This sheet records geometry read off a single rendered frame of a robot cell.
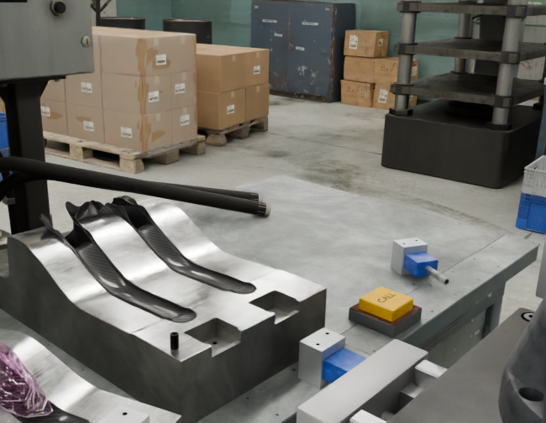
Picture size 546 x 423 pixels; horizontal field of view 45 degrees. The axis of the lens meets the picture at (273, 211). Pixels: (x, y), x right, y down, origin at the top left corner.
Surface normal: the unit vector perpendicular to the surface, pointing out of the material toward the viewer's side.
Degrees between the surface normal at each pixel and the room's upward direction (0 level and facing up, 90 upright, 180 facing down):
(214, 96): 90
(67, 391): 20
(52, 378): 28
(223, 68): 90
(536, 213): 91
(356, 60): 100
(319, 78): 90
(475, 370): 0
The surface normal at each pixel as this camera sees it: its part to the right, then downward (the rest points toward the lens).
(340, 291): 0.03, -0.95
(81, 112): -0.55, 0.40
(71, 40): 0.75, 0.23
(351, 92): -0.62, 0.19
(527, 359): -0.81, 0.17
